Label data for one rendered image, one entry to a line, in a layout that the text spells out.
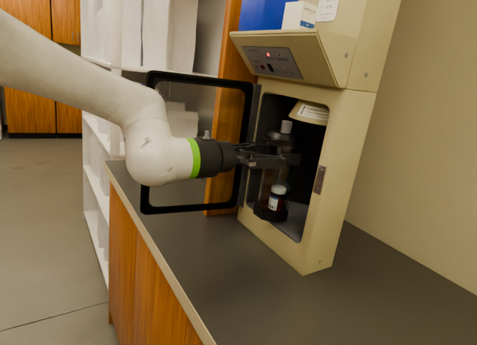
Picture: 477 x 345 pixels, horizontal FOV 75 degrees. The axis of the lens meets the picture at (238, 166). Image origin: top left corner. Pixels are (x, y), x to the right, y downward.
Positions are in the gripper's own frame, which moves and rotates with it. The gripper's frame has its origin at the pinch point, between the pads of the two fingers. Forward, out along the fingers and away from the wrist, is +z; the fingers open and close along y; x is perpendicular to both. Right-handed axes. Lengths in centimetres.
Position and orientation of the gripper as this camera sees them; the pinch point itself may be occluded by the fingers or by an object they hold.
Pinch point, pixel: (280, 153)
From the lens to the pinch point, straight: 84.2
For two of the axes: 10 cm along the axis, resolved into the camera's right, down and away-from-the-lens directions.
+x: -1.2, 9.5, 2.9
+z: 8.4, -0.6, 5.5
